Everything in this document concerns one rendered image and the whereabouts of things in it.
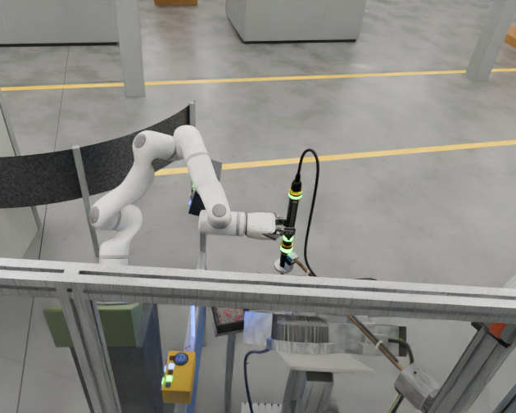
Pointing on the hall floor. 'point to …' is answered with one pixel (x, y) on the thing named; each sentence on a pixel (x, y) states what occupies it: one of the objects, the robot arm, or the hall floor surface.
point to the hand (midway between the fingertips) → (289, 226)
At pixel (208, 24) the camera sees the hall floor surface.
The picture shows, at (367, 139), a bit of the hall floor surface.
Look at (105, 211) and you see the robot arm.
